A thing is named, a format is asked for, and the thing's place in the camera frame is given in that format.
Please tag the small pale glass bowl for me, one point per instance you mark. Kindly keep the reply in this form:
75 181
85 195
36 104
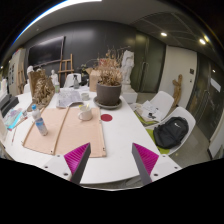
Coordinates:
85 96

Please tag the brown carved relief sculpture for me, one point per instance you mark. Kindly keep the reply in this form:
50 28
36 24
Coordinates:
41 90

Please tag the round ceiling spotlight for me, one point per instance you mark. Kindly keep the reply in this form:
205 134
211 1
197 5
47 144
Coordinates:
164 34
202 41

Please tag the white plaster head bust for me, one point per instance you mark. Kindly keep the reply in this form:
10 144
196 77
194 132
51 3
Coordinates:
30 70

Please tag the black backpack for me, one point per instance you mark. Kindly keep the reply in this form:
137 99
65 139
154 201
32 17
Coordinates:
170 131

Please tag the white mug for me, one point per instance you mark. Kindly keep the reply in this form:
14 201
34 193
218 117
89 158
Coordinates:
85 114

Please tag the white bottle with blue cap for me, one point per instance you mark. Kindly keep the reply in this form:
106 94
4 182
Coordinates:
40 125

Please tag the loose papers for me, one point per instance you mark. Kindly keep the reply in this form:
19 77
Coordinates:
150 111

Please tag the long ceiling light strip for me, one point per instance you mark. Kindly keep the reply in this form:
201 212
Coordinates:
50 11

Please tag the cardboard box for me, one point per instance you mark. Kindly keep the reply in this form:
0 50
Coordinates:
94 81

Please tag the tall white plaster statue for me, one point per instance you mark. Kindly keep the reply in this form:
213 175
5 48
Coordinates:
127 66

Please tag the dark spray bottle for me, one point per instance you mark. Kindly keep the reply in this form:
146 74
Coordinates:
76 83

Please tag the white chair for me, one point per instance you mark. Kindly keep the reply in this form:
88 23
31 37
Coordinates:
186 114
26 88
69 80
165 100

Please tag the thin wooden paintbrush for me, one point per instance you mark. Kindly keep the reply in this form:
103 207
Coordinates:
14 135

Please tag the small white figurine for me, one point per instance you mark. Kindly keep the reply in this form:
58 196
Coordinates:
54 77

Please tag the wooden easel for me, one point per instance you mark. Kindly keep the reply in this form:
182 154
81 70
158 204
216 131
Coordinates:
71 63

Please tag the dried plant in grey pot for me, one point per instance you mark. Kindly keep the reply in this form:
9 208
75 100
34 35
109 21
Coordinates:
108 95

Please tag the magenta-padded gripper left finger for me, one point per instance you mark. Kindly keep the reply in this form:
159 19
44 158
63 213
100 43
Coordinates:
75 160

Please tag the black case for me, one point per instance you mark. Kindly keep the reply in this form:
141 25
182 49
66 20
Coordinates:
8 105

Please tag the colourful book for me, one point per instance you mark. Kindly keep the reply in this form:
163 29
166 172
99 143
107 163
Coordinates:
13 118

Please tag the wooden figure sculpture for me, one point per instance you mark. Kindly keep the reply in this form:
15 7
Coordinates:
177 88

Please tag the open newspaper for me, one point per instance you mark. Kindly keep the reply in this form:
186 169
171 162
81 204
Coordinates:
68 97

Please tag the dark wall screen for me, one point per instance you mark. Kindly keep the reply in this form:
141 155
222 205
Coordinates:
46 50

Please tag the small green labelled bottle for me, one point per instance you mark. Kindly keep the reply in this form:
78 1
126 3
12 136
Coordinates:
57 87

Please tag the flat round red coaster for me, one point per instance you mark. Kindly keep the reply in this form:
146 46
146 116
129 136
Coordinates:
106 117

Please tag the pale storage cabinet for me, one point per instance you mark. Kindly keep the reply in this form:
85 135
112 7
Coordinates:
16 66

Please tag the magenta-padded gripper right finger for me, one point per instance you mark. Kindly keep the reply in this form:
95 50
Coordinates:
146 160

